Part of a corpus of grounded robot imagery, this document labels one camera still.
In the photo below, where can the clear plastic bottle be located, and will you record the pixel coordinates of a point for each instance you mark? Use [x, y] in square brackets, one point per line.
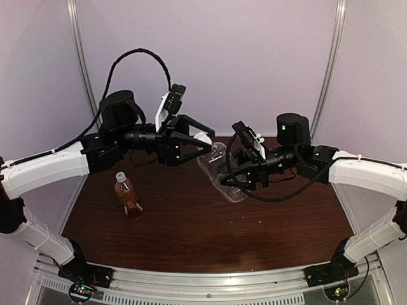
[213, 164]

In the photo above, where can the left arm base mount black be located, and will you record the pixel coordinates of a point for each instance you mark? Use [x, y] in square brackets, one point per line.
[86, 273]

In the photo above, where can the white cap of clear bottle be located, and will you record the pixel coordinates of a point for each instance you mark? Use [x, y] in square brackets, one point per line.
[203, 137]

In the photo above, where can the left aluminium frame post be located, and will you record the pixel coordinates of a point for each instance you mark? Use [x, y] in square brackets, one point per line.
[80, 55]

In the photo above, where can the amber tea bottle red label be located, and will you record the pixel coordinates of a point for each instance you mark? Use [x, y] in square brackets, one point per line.
[128, 198]

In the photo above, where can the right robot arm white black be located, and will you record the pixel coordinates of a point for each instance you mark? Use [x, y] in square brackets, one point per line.
[323, 164]

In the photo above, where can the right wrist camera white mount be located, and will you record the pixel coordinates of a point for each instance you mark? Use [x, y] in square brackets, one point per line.
[251, 140]

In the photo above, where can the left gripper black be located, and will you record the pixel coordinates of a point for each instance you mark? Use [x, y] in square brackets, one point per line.
[167, 141]

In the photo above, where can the left circuit board with LEDs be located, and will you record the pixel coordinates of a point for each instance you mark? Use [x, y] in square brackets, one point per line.
[80, 293]

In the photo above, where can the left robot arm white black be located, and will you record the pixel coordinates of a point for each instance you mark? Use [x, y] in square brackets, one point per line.
[124, 128]

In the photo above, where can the right aluminium frame post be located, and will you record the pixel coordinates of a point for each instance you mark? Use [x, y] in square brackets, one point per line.
[336, 38]

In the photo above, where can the right circuit board with LEDs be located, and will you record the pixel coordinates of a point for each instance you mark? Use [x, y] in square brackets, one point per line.
[337, 293]

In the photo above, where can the front aluminium rail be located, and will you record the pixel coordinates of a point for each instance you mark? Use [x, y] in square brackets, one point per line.
[131, 286]

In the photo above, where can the circuit board with leds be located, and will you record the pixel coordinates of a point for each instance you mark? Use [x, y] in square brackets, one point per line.
[80, 293]
[337, 293]

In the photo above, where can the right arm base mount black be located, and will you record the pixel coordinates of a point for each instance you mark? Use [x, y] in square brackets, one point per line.
[339, 268]

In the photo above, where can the aluminium frame post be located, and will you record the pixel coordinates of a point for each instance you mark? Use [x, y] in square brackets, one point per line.
[80, 55]
[336, 38]

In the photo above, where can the white cap of tea bottle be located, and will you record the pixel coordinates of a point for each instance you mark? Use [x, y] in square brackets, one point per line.
[120, 177]

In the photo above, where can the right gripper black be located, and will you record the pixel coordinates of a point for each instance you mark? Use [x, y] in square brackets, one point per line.
[256, 170]

